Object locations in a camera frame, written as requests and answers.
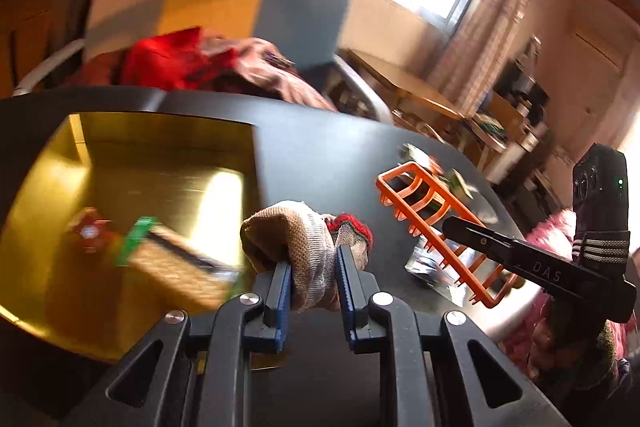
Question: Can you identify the grey sock with red cuff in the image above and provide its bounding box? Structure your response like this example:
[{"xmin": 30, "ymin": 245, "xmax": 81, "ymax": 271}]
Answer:
[{"xmin": 240, "ymin": 200, "xmax": 373, "ymax": 312}]

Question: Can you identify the orange plastic rack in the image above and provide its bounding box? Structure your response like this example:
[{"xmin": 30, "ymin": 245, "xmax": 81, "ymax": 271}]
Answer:
[{"xmin": 375, "ymin": 161, "xmax": 516, "ymax": 309}]

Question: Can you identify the cracker pack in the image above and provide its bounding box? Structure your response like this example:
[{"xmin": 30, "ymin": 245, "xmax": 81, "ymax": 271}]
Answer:
[{"xmin": 116, "ymin": 217, "xmax": 240, "ymax": 314}]

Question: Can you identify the orange white snack bag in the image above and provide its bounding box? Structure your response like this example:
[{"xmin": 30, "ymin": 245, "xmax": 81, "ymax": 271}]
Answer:
[{"xmin": 399, "ymin": 143, "xmax": 444, "ymax": 176}]

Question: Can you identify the small red candy packet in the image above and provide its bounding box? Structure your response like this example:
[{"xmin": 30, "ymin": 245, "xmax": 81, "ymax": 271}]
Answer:
[{"xmin": 67, "ymin": 207, "xmax": 112, "ymax": 254}]

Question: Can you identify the green white small box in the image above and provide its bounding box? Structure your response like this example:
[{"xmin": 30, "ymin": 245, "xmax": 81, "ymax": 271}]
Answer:
[{"xmin": 445, "ymin": 169, "xmax": 475, "ymax": 202}]

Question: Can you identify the person's right hand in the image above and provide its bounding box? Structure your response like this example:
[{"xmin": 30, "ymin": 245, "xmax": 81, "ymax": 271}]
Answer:
[{"xmin": 527, "ymin": 298, "xmax": 616, "ymax": 387}]

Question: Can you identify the red and gold gift box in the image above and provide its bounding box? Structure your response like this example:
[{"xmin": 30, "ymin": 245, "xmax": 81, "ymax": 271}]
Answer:
[{"xmin": 1, "ymin": 112, "xmax": 260, "ymax": 362}]

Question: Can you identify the wooden cabinet with items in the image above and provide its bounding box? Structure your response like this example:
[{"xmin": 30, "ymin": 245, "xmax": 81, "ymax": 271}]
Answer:
[{"xmin": 468, "ymin": 35, "xmax": 549, "ymax": 185}]

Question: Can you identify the wooden side table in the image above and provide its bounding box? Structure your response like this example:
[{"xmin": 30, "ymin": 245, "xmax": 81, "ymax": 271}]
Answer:
[{"xmin": 346, "ymin": 49, "xmax": 464, "ymax": 121}]

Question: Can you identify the pink cloth on chair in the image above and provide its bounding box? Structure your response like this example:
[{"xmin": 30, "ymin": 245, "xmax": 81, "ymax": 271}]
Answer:
[{"xmin": 198, "ymin": 36, "xmax": 336, "ymax": 112}]

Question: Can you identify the pink patterned curtain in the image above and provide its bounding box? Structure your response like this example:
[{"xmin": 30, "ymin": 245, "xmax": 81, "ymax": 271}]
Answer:
[{"xmin": 427, "ymin": 0, "xmax": 528, "ymax": 117}]

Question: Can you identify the red cloth on chair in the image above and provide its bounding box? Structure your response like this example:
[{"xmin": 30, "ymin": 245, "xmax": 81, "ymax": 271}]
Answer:
[{"xmin": 118, "ymin": 27, "xmax": 239, "ymax": 91}]

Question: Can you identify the blue and yellow armchair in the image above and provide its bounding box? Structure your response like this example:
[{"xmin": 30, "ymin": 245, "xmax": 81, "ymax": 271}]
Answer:
[{"xmin": 14, "ymin": 0, "xmax": 393, "ymax": 124}]

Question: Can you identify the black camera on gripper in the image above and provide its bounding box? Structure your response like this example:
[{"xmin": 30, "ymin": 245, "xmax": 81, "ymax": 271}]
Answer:
[{"xmin": 572, "ymin": 143, "xmax": 630, "ymax": 279}]

